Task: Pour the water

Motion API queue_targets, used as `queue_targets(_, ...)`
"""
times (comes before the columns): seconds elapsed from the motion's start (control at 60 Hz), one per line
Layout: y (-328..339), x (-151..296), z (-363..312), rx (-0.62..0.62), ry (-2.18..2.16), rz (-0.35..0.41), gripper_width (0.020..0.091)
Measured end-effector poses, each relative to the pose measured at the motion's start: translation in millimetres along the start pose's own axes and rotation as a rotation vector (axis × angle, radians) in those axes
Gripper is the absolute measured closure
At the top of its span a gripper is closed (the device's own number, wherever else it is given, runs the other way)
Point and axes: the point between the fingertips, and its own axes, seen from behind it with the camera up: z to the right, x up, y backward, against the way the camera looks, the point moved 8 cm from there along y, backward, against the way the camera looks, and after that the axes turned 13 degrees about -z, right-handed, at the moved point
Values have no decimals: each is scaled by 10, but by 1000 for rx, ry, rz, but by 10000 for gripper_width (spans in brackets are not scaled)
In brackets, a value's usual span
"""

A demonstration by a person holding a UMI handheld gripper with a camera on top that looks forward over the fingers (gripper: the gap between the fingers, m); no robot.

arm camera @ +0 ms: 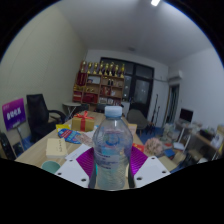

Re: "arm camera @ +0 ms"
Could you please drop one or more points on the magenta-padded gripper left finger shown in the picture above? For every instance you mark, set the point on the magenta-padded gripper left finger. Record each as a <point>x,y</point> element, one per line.
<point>75,171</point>

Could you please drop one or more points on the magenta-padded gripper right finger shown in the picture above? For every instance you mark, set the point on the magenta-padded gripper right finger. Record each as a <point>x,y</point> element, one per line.
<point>150,170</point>

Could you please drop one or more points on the clear plastic water bottle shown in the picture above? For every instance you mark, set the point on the clear plastic water bottle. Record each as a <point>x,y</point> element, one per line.
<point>111,150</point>

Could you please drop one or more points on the white paper document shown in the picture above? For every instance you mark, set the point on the white paper document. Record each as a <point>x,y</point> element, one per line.
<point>77,152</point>

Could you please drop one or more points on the pink flowers in white pot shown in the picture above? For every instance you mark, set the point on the pink flowers in white pot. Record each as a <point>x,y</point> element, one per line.
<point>154,146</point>

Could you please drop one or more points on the orange book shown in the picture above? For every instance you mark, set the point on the orange book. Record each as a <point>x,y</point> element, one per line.
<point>138,147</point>

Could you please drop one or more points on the pale green cup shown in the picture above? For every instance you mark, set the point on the pale green cup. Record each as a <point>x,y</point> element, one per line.
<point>50,166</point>

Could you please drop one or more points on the small beige book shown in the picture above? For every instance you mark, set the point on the small beige book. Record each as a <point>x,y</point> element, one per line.
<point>56,148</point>

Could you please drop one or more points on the blue printed brochure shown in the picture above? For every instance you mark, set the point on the blue printed brochure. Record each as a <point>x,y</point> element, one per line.
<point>69,135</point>

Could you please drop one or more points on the orange standing card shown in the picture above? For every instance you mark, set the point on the orange standing card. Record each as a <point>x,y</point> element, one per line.
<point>132,129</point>

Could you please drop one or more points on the gold gift box red ribbon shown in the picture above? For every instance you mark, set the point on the gold gift box red ribbon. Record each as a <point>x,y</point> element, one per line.
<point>83,122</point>

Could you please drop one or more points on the grey armchair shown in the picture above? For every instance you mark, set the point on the grey armchair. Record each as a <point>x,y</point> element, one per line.
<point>137,118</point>

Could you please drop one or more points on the black tripod stand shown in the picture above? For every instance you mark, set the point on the black tripod stand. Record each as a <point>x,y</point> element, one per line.
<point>155,110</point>

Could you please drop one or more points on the black computer monitor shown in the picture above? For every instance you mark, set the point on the black computer monitor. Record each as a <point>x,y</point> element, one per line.
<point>186,115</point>

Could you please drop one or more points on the small round white table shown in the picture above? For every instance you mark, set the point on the small round white table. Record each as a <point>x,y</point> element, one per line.
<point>71,105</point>

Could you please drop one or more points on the black office chair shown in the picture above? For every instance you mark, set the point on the black office chair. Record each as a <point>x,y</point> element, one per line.
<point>36,113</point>

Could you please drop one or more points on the black mesh-back chair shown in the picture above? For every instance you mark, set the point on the black mesh-back chair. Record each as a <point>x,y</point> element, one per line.
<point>6,146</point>

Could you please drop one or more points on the black framed glass door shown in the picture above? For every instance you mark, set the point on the black framed glass door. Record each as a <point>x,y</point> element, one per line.
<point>141,90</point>

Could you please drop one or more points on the purple sign board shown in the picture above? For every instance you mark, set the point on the purple sign board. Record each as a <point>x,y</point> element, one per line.
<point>14,114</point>

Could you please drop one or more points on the wooden shelf unit with trophies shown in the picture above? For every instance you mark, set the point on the wooden shelf unit with trophies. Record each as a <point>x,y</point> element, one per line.
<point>100,86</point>

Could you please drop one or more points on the ceiling light panel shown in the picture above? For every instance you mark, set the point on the ceiling light panel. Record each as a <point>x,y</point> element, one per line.
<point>155,2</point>

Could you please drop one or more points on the long wooden wall desk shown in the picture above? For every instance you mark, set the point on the long wooden wall desk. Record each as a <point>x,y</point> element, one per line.
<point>203,136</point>

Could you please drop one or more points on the white wall air conditioner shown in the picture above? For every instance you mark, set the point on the white wall air conditioner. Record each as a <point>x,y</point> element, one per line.
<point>175,75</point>

